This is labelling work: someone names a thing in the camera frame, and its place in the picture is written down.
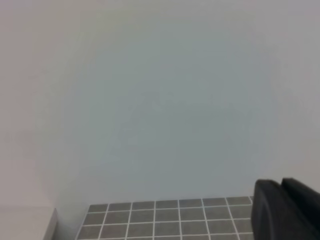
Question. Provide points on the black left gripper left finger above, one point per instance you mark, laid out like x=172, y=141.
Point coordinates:
x=275, y=216

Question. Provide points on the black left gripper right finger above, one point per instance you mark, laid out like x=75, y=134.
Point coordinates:
x=304, y=196

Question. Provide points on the grey grid tablecloth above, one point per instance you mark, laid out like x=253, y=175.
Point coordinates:
x=224, y=218

